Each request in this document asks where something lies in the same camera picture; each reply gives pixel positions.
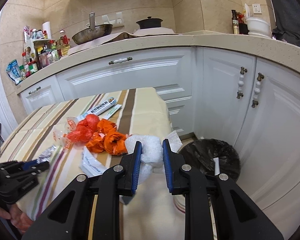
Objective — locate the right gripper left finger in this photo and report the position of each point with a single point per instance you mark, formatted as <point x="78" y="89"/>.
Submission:
<point x="90" y="205"/>

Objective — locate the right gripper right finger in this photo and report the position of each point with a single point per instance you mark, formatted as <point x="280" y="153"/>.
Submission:
<point x="215" y="206"/>

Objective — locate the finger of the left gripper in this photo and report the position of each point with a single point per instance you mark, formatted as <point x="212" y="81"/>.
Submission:
<point x="39" y="168"/>
<point x="12" y="167"/>

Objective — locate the silver foil wrapper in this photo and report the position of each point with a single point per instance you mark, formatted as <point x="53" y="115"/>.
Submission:
<point x="46" y="155"/>

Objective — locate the clear orange printed wrapper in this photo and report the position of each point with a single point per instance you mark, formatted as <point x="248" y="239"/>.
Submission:
<point x="60" y="134"/>

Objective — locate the white squeezed tube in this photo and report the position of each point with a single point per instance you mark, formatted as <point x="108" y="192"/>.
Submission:
<point x="90" y="165"/>

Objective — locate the red plastic bag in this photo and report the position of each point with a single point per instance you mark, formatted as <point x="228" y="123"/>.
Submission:
<point x="85" y="129"/>

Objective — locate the orange plastic bag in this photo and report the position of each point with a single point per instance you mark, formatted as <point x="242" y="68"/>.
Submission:
<point x="107" y="139"/>

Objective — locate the blue white toothpaste tube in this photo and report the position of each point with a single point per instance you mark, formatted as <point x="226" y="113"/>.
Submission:
<point x="99" y="109"/>

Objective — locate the green white small tube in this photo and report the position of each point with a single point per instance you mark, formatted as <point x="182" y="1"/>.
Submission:
<point x="112" y="111"/>

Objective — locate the white tissue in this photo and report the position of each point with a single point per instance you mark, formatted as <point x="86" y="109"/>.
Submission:
<point x="151" y="157"/>

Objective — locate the black trash bin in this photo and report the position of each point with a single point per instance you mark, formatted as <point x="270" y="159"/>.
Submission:
<point x="201" y="154"/>

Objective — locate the person's left hand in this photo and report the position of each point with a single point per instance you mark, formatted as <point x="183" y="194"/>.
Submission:
<point x="18" y="218"/>

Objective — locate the blue white snack bag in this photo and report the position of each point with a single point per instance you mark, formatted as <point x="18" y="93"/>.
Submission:
<point x="12" y="71"/>

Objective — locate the white spice rack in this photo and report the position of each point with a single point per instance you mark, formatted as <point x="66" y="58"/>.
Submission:
<point x="40" y="51"/>

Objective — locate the white paper towel roll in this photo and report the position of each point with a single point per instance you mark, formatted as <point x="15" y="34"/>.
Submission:
<point x="46" y="27"/>

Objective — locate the steel wok pan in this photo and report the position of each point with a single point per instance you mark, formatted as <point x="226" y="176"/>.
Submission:
<point x="93" y="31"/>

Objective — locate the beige stove cover cloth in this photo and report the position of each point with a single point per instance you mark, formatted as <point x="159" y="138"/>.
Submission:
<point x="121" y="36"/>

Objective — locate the black lidded pot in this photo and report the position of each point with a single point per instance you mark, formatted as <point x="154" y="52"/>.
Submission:
<point x="149" y="22"/>

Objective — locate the dark oil bottle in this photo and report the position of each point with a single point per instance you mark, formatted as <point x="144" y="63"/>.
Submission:
<point x="235" y="22"/>

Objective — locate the white stacked bowls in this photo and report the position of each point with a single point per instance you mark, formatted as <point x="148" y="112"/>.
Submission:
<point x="258" y="27"/>

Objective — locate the drawer handle left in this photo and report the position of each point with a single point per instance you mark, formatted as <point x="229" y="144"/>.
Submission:
<point x="37" y="89"/>

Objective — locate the drawer handle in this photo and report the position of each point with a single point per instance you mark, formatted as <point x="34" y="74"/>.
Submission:
<point x="37" y="89"/>
<point x="120" y="60"/>

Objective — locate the cabinet door handle right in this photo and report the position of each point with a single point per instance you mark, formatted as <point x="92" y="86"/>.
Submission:
<point x="257" y="90"/>

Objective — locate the cabinet door handle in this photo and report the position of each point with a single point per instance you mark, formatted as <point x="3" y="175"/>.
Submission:
<point x="257" y="90"/>
<point x="242" y="72"/>

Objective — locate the drawer handle centre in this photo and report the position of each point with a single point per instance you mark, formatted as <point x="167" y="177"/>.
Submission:
<point x="120" y="60"/>

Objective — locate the cabinet door handle left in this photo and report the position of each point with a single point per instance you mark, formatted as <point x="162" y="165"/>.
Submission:
<point x="242" y="72"/>

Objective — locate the white wall socket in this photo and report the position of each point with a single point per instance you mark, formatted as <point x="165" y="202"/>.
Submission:
<point x="256" y="9"/>

